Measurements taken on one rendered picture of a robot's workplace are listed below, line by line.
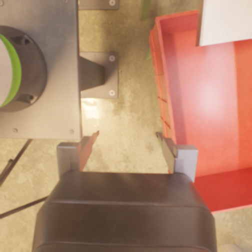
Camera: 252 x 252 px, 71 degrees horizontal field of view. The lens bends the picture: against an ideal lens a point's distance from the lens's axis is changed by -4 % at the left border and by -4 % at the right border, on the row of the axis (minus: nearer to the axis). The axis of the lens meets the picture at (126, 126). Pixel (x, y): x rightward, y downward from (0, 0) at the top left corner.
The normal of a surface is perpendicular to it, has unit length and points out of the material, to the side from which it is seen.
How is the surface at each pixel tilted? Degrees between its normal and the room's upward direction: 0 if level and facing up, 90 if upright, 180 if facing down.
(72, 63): 0
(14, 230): 0
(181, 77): 0
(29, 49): 70
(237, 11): 30
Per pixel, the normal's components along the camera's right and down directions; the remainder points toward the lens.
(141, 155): -0.01, 0.25
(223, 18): 0.07, 0.69
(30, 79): 0.92, 0.33
